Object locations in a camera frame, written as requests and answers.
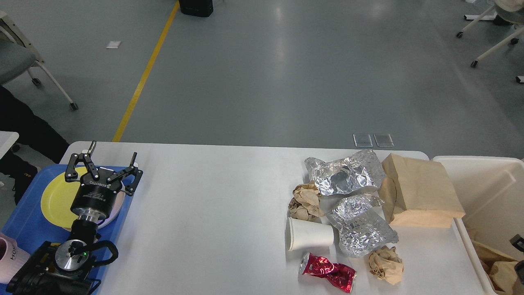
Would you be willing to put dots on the pink plate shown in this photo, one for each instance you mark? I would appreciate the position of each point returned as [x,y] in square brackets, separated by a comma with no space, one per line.
[115,210]

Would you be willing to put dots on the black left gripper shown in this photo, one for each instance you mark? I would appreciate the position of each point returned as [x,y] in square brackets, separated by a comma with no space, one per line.
[96,198]

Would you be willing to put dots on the small crumpled brown paper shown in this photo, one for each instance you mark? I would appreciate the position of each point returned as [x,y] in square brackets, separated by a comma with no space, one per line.
[385,264]

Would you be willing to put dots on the brown paper bag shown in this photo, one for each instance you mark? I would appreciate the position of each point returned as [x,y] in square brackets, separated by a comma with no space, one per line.
[499,269]
[418,193]

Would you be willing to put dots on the grey office chair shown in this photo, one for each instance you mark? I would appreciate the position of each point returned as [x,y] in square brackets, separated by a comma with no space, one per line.
[18,55]

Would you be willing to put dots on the white paper cup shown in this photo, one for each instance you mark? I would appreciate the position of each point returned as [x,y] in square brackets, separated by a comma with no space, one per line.
[301,234]

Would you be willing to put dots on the beige plastic bin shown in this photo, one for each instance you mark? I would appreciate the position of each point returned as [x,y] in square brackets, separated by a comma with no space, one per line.
[490,190]

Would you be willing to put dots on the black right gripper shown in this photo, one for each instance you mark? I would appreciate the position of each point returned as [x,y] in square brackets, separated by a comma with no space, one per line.
[517,242]

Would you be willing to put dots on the crushed red can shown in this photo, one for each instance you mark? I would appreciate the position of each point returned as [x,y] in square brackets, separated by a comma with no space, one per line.
[339,275]

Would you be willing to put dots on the crumpled aluminium foil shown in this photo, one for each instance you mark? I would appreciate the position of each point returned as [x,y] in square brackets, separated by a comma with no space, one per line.
[359,173]
[361,229]

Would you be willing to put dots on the pink mug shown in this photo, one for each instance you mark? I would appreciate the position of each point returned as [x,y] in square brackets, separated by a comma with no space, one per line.
[12,258]

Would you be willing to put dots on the left floor socket plate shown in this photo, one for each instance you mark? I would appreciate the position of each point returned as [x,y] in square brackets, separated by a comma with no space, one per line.
[363,140]

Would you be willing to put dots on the white side table corner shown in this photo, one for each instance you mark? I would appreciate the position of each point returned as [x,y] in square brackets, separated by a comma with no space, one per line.
[7,139]

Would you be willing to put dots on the black box on floor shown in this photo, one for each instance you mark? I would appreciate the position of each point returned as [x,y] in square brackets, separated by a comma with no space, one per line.
[198,8]

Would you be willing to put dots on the right floor socket plate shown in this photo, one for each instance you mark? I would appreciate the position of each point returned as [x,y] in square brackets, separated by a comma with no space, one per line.
[383,140]

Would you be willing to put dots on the person in dark clothes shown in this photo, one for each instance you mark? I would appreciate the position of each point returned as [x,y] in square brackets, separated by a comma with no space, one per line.
[16,116]

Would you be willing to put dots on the lower crumpled aluminium foil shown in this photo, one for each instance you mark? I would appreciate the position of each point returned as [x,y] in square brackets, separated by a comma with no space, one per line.
[361,229]

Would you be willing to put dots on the crumpled brown paper ball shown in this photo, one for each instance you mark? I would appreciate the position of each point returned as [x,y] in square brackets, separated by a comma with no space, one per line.
[305,203]

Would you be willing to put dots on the yellow plastic plate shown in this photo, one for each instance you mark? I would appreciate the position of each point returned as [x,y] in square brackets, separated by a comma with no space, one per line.
[57,198]

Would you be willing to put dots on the floor socket plate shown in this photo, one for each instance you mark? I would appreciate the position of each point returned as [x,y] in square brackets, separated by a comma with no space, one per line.
[363,140]
[383,140]

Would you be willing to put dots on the upper crumpled aluminium foil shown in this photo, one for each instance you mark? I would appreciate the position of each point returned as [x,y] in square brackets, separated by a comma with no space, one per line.
[359,173]

